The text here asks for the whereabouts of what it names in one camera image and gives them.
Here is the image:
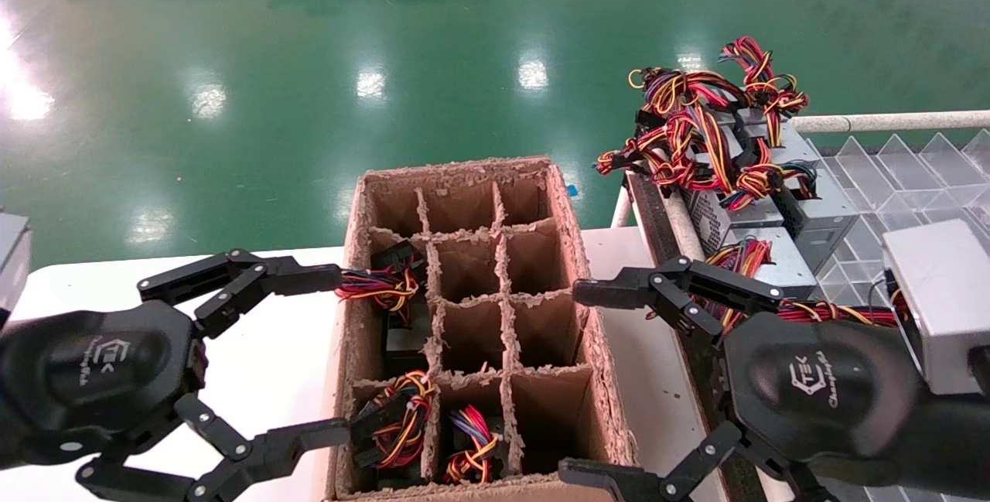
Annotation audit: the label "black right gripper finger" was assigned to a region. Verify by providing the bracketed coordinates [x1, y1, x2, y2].
[558, 421, 840, 502]

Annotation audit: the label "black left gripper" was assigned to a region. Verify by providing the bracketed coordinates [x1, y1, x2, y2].
[0, 248, 353, 502]

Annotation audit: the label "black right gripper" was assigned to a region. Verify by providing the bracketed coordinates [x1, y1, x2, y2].
[574, 256, 927, 463]

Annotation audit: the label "power supply with red cables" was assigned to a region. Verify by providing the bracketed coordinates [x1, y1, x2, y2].
[384, 302, 432, 373]

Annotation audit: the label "white conveyor edge tube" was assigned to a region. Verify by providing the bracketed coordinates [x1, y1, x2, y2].
[661, 191, 708, 265]

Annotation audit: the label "cardboard box with dividers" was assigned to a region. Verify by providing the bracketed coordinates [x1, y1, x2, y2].
[321, 155, 639, 502]

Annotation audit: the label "grey perforated power supply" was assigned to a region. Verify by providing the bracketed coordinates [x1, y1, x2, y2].
[684, 186, 783, 255]

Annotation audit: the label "grey dark-sided power supply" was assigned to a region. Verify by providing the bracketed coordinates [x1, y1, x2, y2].
[773, 125, 861, 271]

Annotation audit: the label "clear acrylic divider tray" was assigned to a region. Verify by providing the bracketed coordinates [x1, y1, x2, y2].
[804, 129, 990, 502]

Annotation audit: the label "grey power supply unit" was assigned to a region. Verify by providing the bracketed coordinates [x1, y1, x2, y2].
[882, 218, 990, 396]

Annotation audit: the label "power supply with striped cables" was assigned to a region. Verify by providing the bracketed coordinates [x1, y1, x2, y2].
[336, 241, 426, 326]

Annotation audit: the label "power supply with yellow-red cables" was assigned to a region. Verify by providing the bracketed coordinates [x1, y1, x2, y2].
[346, 371, 435, 487]

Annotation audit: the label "power supply with blue-red cables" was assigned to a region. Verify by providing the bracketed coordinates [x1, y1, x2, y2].
[442, 405, 511, 485]

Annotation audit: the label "grey power supply, looped cables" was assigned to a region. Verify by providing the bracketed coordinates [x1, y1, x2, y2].
[700, 227, 818, 333]

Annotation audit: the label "tangled multicolour cable bundle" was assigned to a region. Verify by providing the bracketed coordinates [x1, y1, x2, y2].
[594, 67, 818, 205]

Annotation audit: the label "stacked power supply, curled cables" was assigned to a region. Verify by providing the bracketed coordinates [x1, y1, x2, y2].
[715, 36, 810, 170]

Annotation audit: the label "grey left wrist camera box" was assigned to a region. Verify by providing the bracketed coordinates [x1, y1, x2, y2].
[0, 212, 33, 325]

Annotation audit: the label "white horizontal rail tube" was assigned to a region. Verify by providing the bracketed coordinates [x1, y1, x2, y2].
[789, 110, 990, 134]

